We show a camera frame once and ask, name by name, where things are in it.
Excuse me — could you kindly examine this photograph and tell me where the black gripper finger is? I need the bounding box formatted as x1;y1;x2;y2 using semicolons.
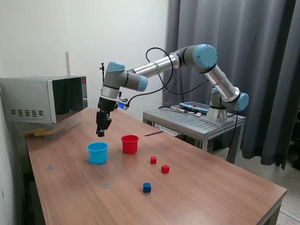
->
95;111;102;136
98;113;113;138

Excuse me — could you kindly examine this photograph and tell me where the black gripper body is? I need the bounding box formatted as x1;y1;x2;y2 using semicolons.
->
97;96;116;116

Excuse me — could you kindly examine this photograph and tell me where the blue plastic cup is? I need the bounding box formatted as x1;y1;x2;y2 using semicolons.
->
87;141;109;165

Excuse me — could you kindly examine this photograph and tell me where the red plastic cup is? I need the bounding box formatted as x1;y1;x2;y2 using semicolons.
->
120;135;140;155

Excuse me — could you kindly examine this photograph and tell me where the wooden board stack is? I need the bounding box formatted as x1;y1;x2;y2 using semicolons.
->
23;128;53;138

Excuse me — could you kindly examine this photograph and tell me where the silver microwave oven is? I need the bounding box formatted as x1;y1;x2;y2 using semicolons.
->
0;75;89;125

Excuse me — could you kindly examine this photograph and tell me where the grey metal robot stand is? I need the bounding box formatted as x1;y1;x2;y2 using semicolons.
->
142;107;246;165

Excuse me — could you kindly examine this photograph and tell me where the blue teach pendant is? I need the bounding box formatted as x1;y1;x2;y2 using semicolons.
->
179;101;210;115

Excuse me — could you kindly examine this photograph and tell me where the dark grey curtain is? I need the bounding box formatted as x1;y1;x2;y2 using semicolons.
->
162;0;300;169

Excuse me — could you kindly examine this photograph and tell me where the black equipment by curtain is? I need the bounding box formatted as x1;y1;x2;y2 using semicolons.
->
290;93;300;168

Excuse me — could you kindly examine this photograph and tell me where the blue-lit wrist camera box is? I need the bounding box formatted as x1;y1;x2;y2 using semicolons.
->
114;99;130;111

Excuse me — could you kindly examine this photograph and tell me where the black camera cable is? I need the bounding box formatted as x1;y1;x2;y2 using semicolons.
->
118;47;240;162

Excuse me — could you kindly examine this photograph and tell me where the white wall rod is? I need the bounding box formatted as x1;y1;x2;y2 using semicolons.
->
65;51;71;77

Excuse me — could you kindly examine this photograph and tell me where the black pendant cable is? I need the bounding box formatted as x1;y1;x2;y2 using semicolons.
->
158;105;195;114

